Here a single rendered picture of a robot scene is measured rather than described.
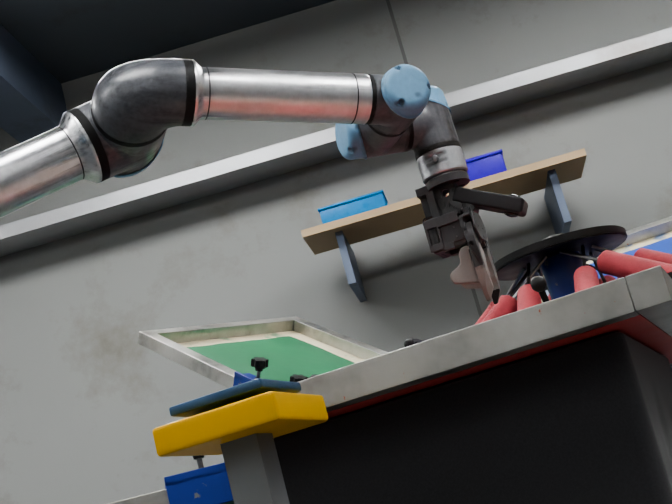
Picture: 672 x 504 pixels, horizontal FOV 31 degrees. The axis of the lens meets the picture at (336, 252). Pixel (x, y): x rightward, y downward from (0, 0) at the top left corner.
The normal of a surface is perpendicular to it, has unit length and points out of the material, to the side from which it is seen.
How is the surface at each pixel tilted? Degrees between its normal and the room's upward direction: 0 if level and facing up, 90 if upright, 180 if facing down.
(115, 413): 90
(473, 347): 90
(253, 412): 90
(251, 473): 90
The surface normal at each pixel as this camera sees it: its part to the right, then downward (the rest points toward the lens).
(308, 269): -0.13, -0.21
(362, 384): -0.36, -0.14
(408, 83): 0.27, -0.30
